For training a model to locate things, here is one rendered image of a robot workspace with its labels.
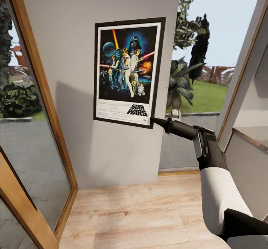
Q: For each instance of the poster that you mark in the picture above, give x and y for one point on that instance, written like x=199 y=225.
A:
x=126 y=70

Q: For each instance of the door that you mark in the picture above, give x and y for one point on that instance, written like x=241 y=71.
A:
x=37 y=182

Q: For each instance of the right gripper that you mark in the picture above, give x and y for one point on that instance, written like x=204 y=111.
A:
x=174 y=127

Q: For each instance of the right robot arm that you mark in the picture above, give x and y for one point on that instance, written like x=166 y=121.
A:
x=224 y=211

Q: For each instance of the fixed window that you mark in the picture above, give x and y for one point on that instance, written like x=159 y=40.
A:
x=212 y=45

